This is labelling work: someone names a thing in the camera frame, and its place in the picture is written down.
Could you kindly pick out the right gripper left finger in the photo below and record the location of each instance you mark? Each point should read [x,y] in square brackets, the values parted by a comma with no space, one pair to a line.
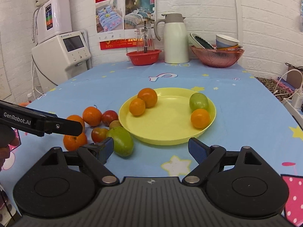
[63,183]

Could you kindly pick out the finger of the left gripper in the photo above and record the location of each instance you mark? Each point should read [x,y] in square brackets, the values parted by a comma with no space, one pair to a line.
[63,126]

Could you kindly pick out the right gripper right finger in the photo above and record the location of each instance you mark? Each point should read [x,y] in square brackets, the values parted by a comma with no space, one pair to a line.
[240,183]

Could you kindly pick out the orange mandarin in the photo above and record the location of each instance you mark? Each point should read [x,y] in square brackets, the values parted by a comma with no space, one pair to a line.
[78,119]

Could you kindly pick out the large orange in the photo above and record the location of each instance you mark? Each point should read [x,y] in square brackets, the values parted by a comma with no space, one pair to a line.
[72,143]

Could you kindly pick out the oblong green mango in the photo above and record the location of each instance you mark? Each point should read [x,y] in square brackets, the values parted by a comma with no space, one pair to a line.
[123,142]

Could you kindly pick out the small orange plate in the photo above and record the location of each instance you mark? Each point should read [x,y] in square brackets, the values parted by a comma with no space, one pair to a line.
[200,118]

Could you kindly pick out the small orange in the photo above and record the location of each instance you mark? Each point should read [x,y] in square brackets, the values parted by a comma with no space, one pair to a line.
[137,107]

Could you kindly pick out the round green fruit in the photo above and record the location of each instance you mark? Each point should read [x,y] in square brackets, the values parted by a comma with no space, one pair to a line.
[198,101]

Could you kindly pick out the person left hand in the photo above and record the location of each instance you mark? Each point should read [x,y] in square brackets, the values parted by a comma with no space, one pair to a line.
[7,137]

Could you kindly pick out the orange with stem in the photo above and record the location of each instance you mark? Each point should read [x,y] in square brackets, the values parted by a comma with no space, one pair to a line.
[92,116]

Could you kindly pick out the red apple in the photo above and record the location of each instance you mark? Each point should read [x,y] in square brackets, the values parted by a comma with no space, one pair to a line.
[109,116]

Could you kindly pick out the small yellowish fruit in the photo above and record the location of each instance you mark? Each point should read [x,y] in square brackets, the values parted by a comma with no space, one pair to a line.
[114,124]

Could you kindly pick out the white water dispenser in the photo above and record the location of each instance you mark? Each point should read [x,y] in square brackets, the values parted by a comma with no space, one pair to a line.
[61,58]

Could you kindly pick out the white power strip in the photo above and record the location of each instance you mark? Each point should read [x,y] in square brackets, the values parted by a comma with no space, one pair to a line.
[296,113]

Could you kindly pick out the yellow plastic plate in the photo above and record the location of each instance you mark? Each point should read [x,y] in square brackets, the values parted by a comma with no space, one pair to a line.
[167,123]

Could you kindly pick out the red plastic basket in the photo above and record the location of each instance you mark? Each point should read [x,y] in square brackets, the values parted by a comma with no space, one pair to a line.
[144,59]

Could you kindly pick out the brown cardboard box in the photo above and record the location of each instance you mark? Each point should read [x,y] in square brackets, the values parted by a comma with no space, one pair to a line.
[294,78]

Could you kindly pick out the clear glass cup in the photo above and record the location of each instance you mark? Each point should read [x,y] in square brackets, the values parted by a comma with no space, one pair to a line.
[145,41]

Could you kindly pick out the pink leaf bowl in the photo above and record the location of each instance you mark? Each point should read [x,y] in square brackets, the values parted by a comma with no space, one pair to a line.
[217,58]

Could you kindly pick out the white thermos jug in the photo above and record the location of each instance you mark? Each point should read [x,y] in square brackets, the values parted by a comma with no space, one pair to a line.
[175,38]

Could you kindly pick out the stacked blue white bowls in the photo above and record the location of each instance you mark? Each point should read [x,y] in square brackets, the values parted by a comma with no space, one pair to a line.
[224,42]

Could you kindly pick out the green tilted plate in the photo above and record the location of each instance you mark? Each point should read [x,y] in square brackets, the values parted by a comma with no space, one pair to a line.
[198,42]

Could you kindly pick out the white charger with cable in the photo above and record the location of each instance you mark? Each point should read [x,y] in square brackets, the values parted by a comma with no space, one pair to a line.
[296,97]

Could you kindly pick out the white wall purifier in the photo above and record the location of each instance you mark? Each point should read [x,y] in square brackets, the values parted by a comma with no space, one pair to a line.
[53,19]

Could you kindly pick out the bedding wall poster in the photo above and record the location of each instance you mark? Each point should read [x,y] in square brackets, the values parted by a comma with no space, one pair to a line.
[117,21]

